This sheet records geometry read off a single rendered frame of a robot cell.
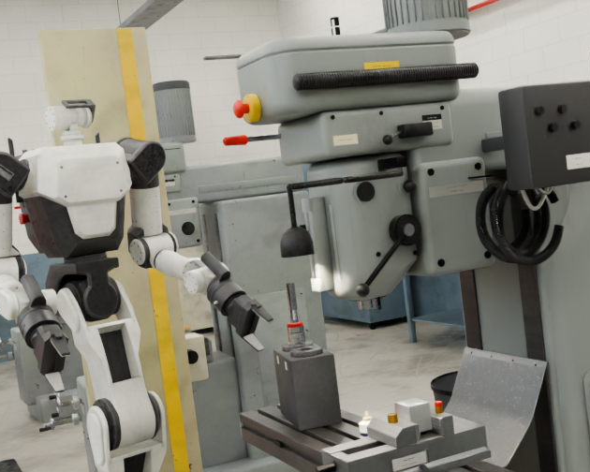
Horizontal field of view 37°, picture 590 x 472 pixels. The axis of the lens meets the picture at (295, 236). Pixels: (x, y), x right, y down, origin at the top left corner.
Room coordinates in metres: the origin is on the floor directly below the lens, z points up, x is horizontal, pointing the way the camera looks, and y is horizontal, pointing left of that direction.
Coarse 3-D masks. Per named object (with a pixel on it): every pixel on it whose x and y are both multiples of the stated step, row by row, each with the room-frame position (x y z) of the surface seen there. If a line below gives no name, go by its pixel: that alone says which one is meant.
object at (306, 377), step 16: (288, 352) 2.42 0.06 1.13; (304, 352) 2.32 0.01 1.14; (320, 352) 2.34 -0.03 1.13; (288, 368) 2.33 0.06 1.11; (304, 368) 2.30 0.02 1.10; (320, 368) 2.31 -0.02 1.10; (288, 384) 2.35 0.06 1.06; (304, 384) 2.30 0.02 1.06; (320, 384) 2.31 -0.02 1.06; (336, 384) 2.32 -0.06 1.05; (288, 400) 2.38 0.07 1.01; (304, 400) 2.30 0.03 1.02; (320, 400) 2.31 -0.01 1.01; (336, 400) 2.32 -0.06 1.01; (288, 416) 2.40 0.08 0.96; (304, 416) 2.30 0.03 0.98; (320, 416) 2.31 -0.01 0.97; (336, 416) 2.32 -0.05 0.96
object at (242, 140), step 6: (228, 138) 2.01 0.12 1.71; (234, 138) 2.02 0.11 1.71; (240, 138) 2.02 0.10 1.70; (246, 138) 2.03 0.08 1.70; (252, 138) 2.04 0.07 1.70; (258, 138) 2.05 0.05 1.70; (264, 138) 2.05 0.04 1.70; (270, 138) 2.06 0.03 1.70; (276, 138) 2.07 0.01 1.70; (228, 144) 2.01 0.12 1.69; (234, 144) 2.02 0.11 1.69; (240, 144) 2.03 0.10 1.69
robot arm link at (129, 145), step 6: (120, 144) 2.64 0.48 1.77; (126, 144) 2.62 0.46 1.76; (132, 144) 2.60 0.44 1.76; (138, 144) 2.59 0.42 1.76; (126, 150) 2.61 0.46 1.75; (132, 150) 2.59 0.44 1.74; (156, 174) 2.62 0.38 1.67; (156, 180) 2.62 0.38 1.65; (132, 186) 2.61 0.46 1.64; (138, 186) 2.60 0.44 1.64; (144, 186) 2.60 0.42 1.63; (150, 186) 2.61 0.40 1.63; (156, 186) 2.62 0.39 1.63
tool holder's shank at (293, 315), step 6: (288, 288) 2.45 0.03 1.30; (294, 288) 2.46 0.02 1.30; (288, 294) 2.46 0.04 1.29; (294, 294) 2.46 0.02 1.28; (288, 300) 2.46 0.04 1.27; (294, 300) 2.46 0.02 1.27; (288, 306) 2.46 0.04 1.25; (294, 306) 2.45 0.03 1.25; (288, 312) 2.46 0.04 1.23; (294, 312) 2.45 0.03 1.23; (288, 318) 2.46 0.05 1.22; (294, 318) 2.45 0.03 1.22
